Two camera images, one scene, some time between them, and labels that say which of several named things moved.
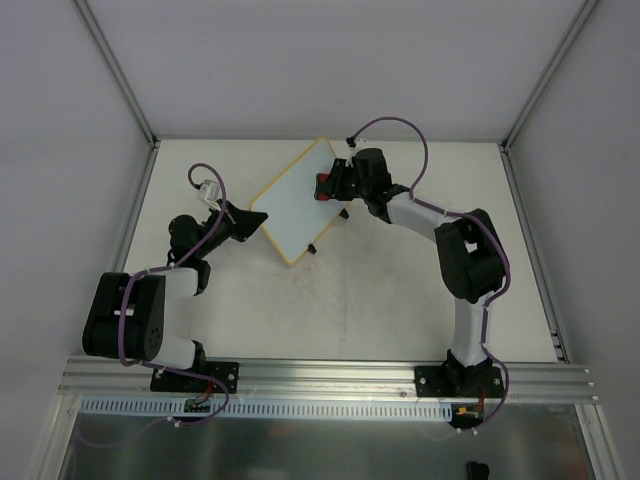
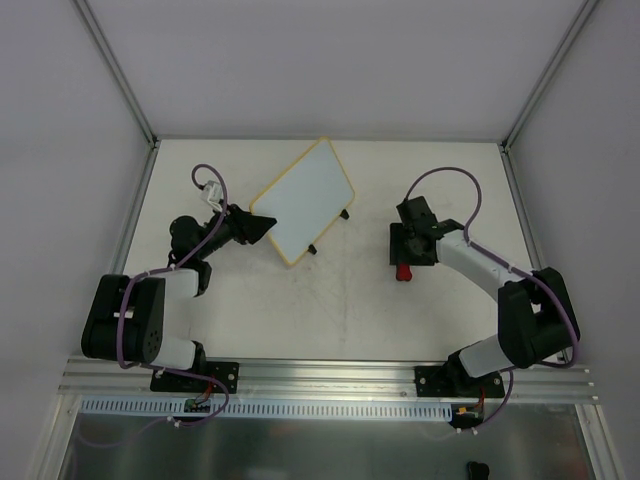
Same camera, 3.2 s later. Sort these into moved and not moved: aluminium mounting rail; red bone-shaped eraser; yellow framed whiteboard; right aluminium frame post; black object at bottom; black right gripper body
Moved: black right gripper body; red bone-shaped eraser
Not moved: black object at bottom; aluminium mounting rail; right aluminium frame post; yellow framed whiteboard
